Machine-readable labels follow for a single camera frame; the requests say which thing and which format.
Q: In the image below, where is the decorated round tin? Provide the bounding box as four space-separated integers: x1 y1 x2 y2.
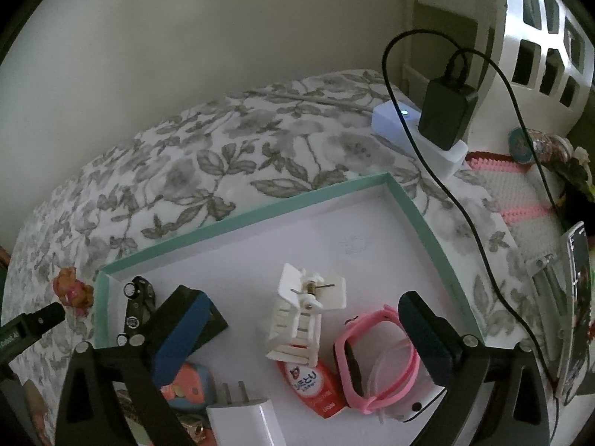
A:
508 127 574 164

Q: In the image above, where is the pink white crochet mat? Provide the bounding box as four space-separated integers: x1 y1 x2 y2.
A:
466 151 563 260

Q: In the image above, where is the pink kids smartwatch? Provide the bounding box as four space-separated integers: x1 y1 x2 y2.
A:
333 305 445 423

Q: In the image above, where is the black plugged charger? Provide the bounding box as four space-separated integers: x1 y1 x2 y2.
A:
418 75 478 151

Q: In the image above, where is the white lattice furniture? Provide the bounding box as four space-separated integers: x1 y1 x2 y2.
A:
468 0 594 149

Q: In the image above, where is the white plastic windmill toy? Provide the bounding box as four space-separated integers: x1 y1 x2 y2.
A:
266 263 347 368

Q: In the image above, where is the grey floral tablecloth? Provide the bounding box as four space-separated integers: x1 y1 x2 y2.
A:
2 70 544 344

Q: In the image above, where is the black power cable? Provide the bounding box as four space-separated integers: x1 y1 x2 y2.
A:
381 28 566 446

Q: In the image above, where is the black toy car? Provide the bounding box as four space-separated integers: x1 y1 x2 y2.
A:
116 276 156 346

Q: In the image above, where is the white power strip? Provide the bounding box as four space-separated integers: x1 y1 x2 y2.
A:
371 101 468 180

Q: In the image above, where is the white power adapter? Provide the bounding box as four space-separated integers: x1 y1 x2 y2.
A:
207 381 286 446

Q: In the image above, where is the pink puppy toy figure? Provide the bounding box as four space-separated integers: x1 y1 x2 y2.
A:
52 267 94 316

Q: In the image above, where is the white tray with teal rim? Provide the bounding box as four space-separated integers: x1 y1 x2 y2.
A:
95 174 479 445

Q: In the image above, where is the blue and coral toy case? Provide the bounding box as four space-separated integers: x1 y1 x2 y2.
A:
160 362 217 413

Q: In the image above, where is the red glue tube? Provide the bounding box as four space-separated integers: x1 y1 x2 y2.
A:
276 361 348 420

